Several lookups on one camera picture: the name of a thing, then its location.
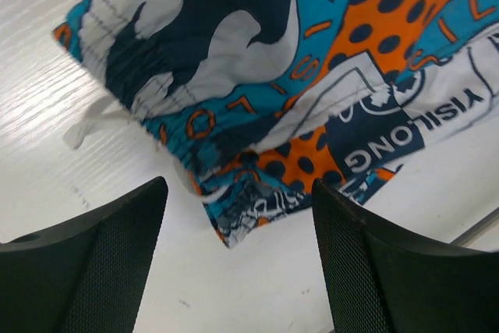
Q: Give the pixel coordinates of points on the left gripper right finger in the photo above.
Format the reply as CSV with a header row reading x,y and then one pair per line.
x,y
381,277

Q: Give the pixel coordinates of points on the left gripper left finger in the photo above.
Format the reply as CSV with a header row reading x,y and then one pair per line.
x,y
86,274

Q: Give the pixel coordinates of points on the patterned blue orange shorts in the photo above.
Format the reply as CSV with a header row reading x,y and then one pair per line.
x,y
256,99

